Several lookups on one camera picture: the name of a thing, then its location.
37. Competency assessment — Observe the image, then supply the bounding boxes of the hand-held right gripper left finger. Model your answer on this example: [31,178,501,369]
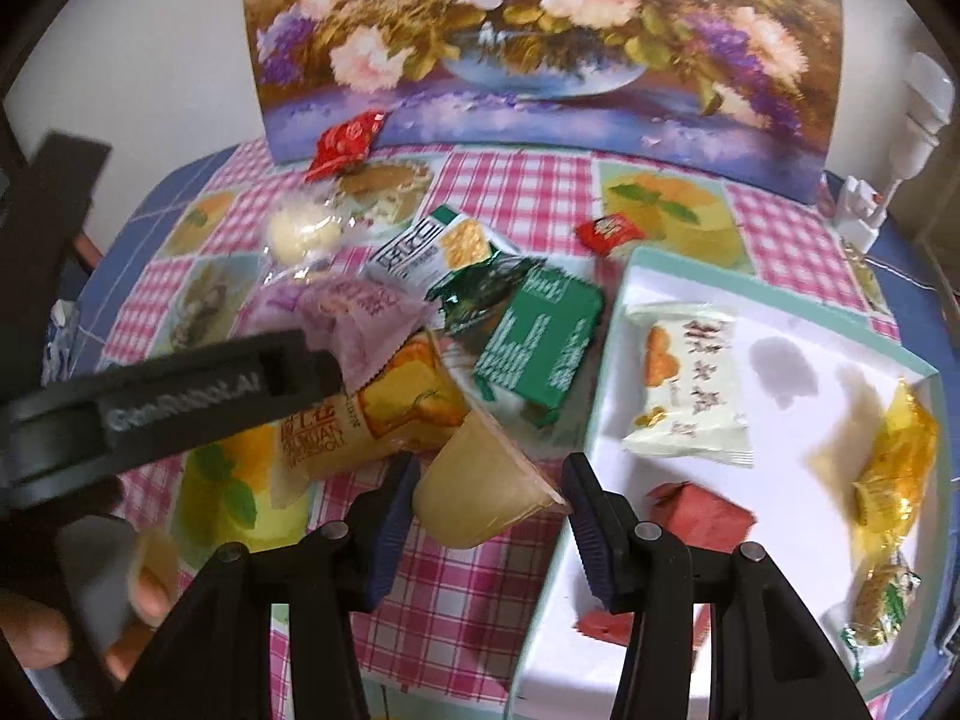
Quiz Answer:
[112,452,422,720]

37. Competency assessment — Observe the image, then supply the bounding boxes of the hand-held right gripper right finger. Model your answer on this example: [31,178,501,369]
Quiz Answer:
[561,454,852,720]

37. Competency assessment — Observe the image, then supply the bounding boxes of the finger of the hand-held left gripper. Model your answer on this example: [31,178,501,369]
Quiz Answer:
[97,328,342,466]
[0,131,113,406]

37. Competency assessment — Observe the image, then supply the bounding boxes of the purple snack packet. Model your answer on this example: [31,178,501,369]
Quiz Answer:
[247,274,428,391]

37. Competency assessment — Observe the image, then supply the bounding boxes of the beige swiss roll packet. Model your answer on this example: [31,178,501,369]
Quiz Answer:
[270,334,470,511]

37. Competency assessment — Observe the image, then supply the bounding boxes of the yellow jelly cup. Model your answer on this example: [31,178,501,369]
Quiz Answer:
[411,412,575,548]

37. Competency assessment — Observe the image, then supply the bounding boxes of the red-brown snack box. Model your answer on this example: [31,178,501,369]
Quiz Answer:
[576,480,755,646]

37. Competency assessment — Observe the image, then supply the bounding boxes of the clear packet with pale cake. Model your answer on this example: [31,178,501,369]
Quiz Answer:
[259,184,361,286]

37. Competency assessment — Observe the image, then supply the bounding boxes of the white and green cracker packet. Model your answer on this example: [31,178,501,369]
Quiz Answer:
[364,206,522,290]

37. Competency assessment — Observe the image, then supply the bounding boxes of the white pastry packet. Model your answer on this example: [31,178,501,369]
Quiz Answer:
[621,302,755,468]

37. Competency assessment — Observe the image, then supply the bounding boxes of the dark green crinkled wrapper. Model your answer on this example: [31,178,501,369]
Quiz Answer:
[424,251,548,335]

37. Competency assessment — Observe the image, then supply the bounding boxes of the green snack packet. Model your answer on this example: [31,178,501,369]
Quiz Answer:
[472,270,605,428]

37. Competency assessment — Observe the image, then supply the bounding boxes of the red candy packet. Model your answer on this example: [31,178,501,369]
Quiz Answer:
[304,111,389,181]

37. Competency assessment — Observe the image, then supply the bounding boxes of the white tray box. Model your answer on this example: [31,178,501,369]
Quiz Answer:
[502,244,946,720]

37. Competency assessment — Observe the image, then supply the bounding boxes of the clear oat bar packet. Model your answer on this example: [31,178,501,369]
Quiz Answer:
[829,551,923,680]

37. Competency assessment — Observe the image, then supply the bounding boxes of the small red candy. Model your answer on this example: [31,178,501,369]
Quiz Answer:
[574,214,638,256]

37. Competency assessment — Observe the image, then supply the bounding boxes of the yellow cake packet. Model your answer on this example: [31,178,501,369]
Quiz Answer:
[851,379,940,548]

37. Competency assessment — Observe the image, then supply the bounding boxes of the person's left hand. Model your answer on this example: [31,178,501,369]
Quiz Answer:
[0,529,181,683]

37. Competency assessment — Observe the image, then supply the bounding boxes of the red-brown chair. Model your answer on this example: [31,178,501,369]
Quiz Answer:
[71,229,106,271]

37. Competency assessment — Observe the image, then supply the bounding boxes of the blue and white crumpled wrapper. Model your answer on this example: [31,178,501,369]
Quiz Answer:
[41,298,83,383]

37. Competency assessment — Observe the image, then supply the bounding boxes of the flower painting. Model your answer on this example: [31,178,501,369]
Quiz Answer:
[240,0,845,207]

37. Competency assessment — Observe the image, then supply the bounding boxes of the white bulb lamp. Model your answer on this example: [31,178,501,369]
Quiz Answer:
[832,51,952,252]

